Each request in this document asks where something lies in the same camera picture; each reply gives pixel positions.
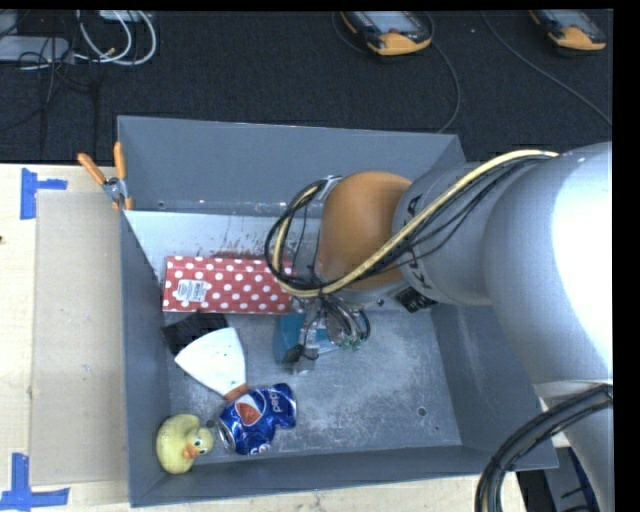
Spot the white scraper with brown handle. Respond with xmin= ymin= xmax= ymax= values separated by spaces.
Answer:
xmin=174 ymin=326 xmax=250 ymax=402

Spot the black flat block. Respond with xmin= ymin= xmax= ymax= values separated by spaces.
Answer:
xmin=160 ymin=311 xmax=230 ymax=354

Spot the grey metal bin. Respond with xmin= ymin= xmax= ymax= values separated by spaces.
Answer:
xmin=116 ymin=115 xmax=560 ymax=508

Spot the crushed blue soda can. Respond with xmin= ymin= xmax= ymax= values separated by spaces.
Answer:
xmin=216 ymin=382 xmax=298 ymax=457

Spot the red white-dotted box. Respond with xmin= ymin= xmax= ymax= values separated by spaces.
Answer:
xmin=161 ymin=255 xmax=304 ymax=316

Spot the yellow rubber duck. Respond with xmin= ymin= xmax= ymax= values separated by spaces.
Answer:
xmin=155 ymin=413 xmax=216 ymax=475

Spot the pale wood flat board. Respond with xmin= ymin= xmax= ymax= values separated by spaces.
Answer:
xmin=28 ymin=191 xmax=132 ymax=486

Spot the teal blue block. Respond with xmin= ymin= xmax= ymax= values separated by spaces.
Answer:
xmin=271 ymin=313 xmax=347 ymax=369

